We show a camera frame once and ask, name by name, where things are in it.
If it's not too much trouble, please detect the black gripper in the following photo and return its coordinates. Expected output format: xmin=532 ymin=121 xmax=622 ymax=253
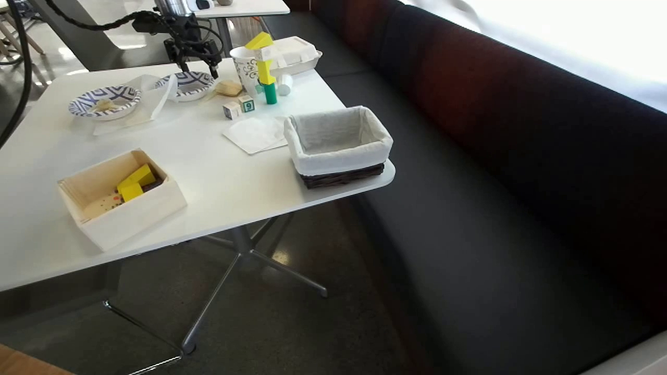
xmin=159 ymin=18 xmax=224 ymax=79

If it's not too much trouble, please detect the blue patterned paper bowl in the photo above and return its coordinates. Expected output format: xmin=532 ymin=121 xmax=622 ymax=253
xmin=154 ymin=69 xmax=216 ymax=104
xmin=66 ymin=83 xmax=144 ymax=122

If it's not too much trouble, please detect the natural wooden block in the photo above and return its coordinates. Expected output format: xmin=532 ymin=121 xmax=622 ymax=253
xmin=215 ymin=77 xmax=246 ymax=100

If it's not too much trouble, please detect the green patterned paper cup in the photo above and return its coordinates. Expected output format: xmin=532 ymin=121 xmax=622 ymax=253
xmin=226 ymin=43 xmax=262 ymax=100

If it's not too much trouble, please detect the tilted yellow block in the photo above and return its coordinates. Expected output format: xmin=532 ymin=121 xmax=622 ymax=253
xmin=242 ymin=30 xmax=276 ymax=54

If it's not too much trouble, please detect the upright yellow block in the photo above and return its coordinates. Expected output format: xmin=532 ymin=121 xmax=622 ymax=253
xmin=254 ymin=58 xmax=276 ymax=88

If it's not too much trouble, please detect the green block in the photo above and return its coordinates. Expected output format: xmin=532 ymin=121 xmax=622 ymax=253
xmin=262 ymin=82 xmax=280 ymax=109

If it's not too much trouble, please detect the white background table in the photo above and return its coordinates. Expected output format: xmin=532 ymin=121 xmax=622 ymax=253
xmin=205 ymin=0 xmax=292 ymax=48

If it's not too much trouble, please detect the small white cup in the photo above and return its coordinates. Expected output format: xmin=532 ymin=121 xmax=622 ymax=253
xmin=275 ymin=72 xmax=295 ymax=98

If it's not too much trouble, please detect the folded white napkin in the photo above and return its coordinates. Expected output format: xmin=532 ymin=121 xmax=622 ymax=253
xmin=220 ymin=114 xmax=289 ymax=156

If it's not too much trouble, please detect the white takeout container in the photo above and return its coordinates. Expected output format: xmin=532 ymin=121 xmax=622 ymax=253
xmin=244 ymin=33 xmax=324 ymax=79

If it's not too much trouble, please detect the yellow toy block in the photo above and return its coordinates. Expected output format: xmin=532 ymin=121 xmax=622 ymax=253
xmin=114 ymin=163 xmax=157 ymax=204

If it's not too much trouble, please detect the dark basket with white liner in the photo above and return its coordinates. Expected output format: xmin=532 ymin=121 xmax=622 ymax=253
xmin=280 ymin=104 xmax=395 ymax=192

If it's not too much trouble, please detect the white wooden box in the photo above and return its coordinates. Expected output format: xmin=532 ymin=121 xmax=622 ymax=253
xmin=54 ymin=145 xmax=190 ymax=254

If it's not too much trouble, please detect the metal table base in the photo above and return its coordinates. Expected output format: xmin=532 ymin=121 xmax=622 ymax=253
xmin=101 ymin=212 xmax=331 ymax=375

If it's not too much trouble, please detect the dark upholstered bench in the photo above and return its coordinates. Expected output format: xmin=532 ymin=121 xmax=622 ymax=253
xmin=259 ymin=0 xmax=667 ymax=375

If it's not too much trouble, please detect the wooden board corner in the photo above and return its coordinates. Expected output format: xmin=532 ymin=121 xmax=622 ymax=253
xmin=0 ymin=341 xmax=75 ymax=375

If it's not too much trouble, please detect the white ledge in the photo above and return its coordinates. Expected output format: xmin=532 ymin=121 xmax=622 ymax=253
xmin=582 ymin=330 xmax=667 ymax=375

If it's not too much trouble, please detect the black cable bundle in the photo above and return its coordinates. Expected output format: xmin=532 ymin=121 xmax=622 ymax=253
xmin=0 ymin=0 xmax=174 ymax=150

